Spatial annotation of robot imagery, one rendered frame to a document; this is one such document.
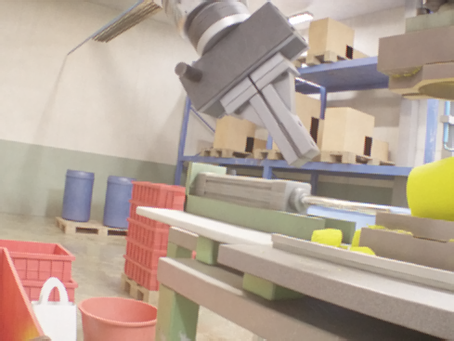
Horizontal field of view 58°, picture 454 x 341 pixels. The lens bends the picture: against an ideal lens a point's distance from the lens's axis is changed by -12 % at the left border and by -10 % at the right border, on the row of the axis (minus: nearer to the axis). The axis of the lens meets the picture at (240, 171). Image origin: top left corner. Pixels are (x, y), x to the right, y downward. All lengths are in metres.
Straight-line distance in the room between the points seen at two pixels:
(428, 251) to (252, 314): 0.17
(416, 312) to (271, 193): 0.36
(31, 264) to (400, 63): 2.49
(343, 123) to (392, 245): 5.60
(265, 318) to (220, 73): 0.24
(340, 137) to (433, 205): 5.59
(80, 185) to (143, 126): 2.51
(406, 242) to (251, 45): 0.24
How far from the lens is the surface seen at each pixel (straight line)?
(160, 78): 9.43
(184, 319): 0.56
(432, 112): 5.22
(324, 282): 0.33
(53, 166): 8.60
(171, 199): 3.54
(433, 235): 0.41
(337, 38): 6.81
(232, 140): 8.06
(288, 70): 0.45
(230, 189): 0.67
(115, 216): 7.05
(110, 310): 2.74
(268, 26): 0.46
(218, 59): 0.48
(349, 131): 6.03
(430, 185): 0.43
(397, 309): 0.29
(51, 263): 2.76
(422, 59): 0.45
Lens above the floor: 1.05
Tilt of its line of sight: 2 degrees up
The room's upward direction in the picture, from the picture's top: 7 degrees clockwise
